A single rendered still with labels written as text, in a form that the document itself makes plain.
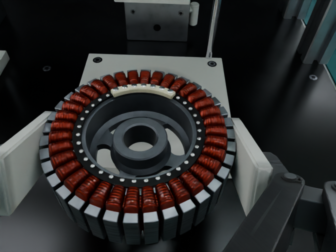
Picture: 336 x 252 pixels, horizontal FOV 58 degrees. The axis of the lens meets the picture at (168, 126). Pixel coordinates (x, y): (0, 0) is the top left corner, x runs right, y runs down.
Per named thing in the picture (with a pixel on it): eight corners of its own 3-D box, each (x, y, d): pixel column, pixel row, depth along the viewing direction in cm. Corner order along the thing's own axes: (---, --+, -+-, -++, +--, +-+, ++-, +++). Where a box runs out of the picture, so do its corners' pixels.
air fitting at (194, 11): (197, 29, 38) (199, 6, 35) (187, 28, 38) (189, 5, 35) (196, 24, 38) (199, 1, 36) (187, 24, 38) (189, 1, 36)
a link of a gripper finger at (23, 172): (10, 217, 14) (-6, 217, 14) (59, 153, 20) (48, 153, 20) (1, 157, 13) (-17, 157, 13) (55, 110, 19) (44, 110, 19)
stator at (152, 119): (236, 250, 17) (253, 222, 14) (30, 244, 16) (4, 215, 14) (218, 104, 24) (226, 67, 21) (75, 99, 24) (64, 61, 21)
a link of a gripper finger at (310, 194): (283, 204, 12) (361, 207, 12) (251, 150, 16) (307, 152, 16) (277, 236, 12) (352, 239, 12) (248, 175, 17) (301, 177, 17)
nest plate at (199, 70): (236, 179, 25) (240, 171, 24) (57, 173, 25) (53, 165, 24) (220, 66, 35) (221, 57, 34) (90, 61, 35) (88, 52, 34)
